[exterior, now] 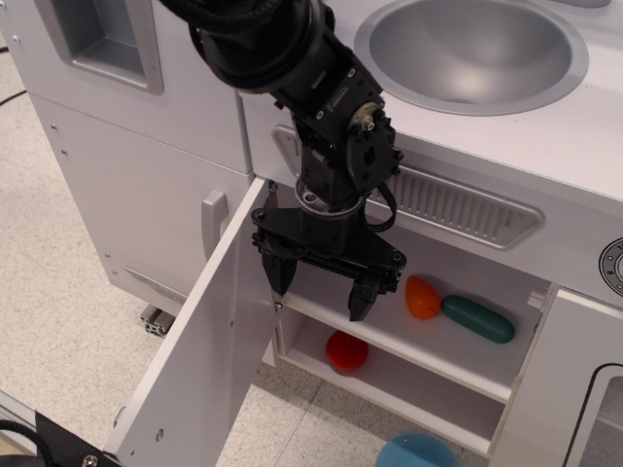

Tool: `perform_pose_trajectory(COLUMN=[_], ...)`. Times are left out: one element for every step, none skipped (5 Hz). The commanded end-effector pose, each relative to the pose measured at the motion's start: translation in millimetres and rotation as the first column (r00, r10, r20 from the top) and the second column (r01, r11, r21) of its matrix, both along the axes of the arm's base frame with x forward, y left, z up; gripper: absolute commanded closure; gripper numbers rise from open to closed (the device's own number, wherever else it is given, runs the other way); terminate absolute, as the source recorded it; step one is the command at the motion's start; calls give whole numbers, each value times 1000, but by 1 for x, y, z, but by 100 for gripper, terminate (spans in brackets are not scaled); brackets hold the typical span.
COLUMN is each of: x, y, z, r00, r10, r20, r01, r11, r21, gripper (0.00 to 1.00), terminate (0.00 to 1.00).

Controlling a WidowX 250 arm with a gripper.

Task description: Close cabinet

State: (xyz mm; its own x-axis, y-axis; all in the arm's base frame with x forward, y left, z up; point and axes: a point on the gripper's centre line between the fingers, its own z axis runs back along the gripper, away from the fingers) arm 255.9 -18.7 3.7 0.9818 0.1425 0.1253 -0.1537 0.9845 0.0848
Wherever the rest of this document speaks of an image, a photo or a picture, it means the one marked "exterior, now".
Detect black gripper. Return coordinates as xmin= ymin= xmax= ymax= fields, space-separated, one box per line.
xmin=250 ymin=207 xmax=406 ymax=322

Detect white cabinet door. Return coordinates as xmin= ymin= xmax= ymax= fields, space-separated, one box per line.
xmin=105 ymin=178 xmax=278 ymax=466

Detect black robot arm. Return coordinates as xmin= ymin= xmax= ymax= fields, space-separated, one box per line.
xmin=167 ymin=1 xmax=406 ymax=321

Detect white toy kitchen cabinet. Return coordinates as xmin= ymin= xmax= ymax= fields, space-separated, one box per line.
xmin=0 ymin=0 xmax=623 ymax=467

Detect red toy tomato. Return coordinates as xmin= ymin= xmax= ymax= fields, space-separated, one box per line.
xmin=325 ymin=331 xmax=369 ymax=371

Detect orange toy carrot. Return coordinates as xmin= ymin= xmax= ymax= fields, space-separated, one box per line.
xmin=405 ymin=275 xmax=442 ymax=320

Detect grey vent panel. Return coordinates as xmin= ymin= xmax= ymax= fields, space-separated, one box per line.
xmin=272 ymin=125 xmax=544 ymax=252

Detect silver fridge emblem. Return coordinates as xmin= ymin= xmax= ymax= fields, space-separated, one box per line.
xmin=125 ymin=267 xmax=187 ymax=305

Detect green toy cucumber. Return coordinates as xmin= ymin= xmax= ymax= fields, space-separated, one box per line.
xmin=442 ymin=295 xmax=515 ymax=343

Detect aluminium extrusion foot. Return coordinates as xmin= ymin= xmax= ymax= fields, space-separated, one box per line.
xmin=140 ymin=305 xmax=176 ymax=339

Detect blue ball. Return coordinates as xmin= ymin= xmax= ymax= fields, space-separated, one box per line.
xmin=375 ymin=433 xmax=459 ymax=467

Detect silver round sink bowl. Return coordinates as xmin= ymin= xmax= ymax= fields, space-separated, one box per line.
xmin=354 ymin=1 xmax=589 ymax=116

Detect black round dial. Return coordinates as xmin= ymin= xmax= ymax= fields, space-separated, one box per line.
xmin=599 ymin=238 xmax=623 ymax=296

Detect grey recessed dispenser panel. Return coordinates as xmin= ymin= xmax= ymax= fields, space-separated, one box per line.
xmin=34 ymin=1 xmax=164 ymax=95

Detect grey fridge door handle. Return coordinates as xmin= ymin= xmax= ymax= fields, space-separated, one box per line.
xmin=201 ymin=190 xmax=229 ymax=260

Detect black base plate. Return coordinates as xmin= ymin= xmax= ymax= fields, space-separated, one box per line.
xmin=35 ymin=412 xmax=119 ymax=467

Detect black cable on floor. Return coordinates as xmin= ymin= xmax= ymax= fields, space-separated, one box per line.
xmin=0 ymin=418 xmax=55 ymax=467

